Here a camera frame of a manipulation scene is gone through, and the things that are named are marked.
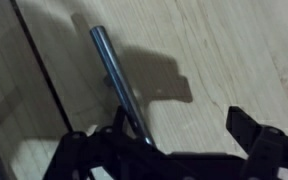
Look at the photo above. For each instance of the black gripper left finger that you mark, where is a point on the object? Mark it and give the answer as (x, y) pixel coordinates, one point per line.
(122, 157)

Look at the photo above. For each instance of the door metal handle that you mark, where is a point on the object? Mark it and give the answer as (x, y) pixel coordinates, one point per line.
(120, 83)

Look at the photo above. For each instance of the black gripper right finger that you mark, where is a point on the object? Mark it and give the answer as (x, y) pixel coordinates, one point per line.
(265, 145)

